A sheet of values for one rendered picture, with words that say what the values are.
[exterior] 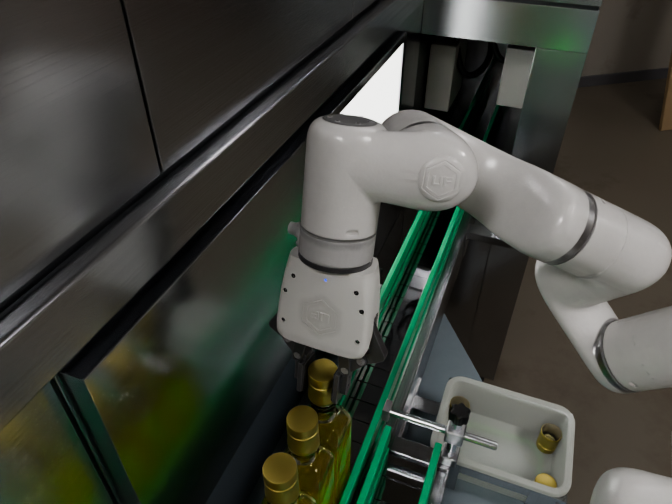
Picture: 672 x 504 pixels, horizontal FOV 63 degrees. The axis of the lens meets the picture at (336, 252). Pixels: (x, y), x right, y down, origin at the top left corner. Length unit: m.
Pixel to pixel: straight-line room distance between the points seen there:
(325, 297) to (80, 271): 0.23
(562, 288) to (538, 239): 0.12
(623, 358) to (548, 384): 1.54
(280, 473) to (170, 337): 0.17
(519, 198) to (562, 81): 0.84
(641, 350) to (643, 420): 1.59
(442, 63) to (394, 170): 1.09
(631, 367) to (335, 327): 0.33
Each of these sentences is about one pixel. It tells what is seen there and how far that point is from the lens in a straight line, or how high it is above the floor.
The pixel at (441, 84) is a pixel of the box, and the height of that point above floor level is 1.08.
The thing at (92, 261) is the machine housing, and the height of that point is 1.39.
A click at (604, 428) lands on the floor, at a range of 2.18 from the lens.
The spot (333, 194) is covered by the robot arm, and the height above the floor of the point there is 1.39.
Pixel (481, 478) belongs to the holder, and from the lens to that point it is 0.99.
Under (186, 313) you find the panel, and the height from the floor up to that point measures 1.27.
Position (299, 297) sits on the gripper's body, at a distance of 0.55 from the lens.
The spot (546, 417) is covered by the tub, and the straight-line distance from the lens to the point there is 1.09.
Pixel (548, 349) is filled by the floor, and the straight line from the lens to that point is 2.35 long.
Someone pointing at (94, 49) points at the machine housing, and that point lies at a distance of 0.45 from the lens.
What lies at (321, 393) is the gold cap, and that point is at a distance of 0.63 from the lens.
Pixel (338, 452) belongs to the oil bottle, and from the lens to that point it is 0.70.
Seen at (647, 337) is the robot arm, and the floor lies 1.22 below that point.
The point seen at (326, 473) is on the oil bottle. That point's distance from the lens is 0.67.
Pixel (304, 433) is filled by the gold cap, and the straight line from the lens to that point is 0.59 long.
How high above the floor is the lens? 1.66
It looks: 39 degrees down
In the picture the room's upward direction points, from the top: straight up
